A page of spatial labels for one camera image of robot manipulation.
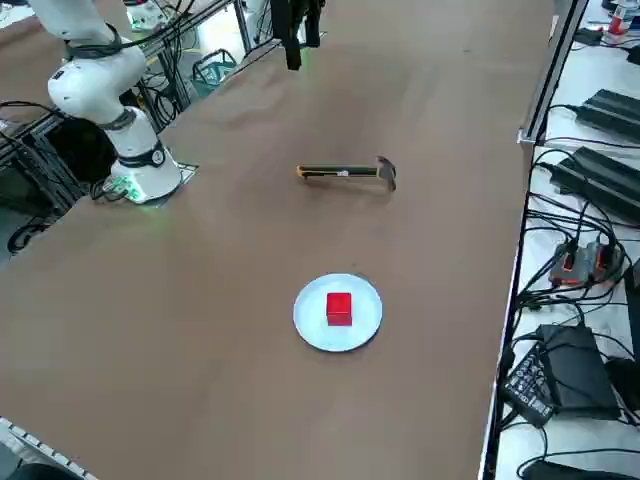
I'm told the black power adapter brick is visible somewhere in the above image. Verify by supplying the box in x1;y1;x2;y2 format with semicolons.
574;88;640;137
549;146;640;227

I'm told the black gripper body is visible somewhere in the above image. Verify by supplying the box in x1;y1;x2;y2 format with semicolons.
269;0;329;16

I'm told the light blue round plate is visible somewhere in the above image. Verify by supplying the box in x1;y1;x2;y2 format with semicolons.
292;272;385;353

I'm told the bottle with red label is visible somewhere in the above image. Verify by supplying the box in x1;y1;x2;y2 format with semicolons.
604;0;635;47

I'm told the black equipment rack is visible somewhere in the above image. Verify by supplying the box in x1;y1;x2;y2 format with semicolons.
0;99;119;216

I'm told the black rounded device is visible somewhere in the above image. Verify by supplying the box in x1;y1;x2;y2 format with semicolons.
604;357;640;416

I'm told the green wire basket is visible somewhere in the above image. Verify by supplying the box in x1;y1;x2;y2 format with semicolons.
192;48;239;100

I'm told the black flat device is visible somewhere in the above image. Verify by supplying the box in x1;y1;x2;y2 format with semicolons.
517;457;640;480

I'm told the white perforated rail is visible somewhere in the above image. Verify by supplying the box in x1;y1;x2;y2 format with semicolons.
0;415;99;480

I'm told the red wooden cube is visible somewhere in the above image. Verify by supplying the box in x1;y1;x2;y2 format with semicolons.
326;291;353;328

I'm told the aluminium frame post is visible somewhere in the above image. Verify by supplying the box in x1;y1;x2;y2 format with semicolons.
517;0;592;146

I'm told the black box device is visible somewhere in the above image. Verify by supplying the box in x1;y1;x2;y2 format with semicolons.
537;323;622;422

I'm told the black dotted panel device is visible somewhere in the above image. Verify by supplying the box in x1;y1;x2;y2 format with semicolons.
501;343;556;429

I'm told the orange grey power strip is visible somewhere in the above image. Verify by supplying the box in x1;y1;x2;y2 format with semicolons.
548;239;626;290

